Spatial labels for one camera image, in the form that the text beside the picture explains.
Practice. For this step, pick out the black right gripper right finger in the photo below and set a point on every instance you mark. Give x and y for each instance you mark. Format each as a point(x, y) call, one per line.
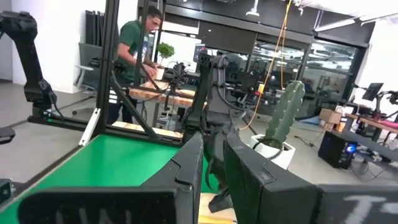
point(255, 180)

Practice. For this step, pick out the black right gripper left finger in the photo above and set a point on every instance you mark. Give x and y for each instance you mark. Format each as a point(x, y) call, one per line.
point(183, 174)

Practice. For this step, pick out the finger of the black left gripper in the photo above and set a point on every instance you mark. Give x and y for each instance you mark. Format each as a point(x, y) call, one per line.
point(221, 202)

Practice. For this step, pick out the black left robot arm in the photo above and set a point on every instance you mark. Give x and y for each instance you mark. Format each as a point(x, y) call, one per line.
point(214, 93)

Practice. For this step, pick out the black monitor on arm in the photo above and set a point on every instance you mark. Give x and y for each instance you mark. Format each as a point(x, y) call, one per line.
point(372, 91)

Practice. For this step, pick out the black background robot arm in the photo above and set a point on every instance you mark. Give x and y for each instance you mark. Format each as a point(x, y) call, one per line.
point(28, 62)

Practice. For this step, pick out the wooden tray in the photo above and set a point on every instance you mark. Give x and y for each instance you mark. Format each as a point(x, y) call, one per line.
point(214, 217)

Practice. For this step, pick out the white square plant pot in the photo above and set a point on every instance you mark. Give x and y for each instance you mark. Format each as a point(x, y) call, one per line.
point(281, 155)

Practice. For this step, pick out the green cactus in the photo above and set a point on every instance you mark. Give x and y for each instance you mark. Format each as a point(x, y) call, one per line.
point(284, 112)

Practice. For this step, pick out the wooden butcher-block table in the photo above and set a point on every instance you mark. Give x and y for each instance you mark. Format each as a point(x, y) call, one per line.
point(161, 95)

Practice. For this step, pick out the green table mat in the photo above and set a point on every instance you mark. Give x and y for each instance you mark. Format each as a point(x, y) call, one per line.
point(102, 161)

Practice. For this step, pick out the black computer tower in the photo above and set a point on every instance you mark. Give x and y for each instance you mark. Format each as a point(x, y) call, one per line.
point(334, 149)

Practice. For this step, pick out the small white round pot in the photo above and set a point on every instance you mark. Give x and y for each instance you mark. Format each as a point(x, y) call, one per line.
point(159, 73)

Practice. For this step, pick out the brown cardboard box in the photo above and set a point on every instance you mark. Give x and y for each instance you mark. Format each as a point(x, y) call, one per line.
point(330, 115)

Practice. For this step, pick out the small green bonsai tree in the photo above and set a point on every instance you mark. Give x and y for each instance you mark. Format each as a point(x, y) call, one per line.
point(165, 51)

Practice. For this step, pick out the wooden workbench with pink top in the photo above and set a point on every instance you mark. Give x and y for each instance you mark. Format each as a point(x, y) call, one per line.
point(373, 124)

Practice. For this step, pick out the standing person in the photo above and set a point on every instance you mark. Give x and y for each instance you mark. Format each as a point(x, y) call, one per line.
point(132, 46)

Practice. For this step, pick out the grey office chair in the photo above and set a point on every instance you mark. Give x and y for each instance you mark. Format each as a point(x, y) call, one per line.
point(88, 68)

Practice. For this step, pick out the black leaning panels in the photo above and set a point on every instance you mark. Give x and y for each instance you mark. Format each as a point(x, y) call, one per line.
point(94, 28)

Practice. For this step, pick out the black diagonal frame brace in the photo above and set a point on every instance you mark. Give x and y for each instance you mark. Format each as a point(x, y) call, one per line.
point(133, 105)

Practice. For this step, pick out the white frame bracket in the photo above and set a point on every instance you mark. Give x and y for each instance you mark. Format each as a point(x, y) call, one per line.
point(90, 127)

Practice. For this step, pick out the black frame base rail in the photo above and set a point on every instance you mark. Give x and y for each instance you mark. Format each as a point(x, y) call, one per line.
point(74, 124)

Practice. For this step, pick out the black aluminium frame post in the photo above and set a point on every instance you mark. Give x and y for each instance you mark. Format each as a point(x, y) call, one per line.
point(107, 62)

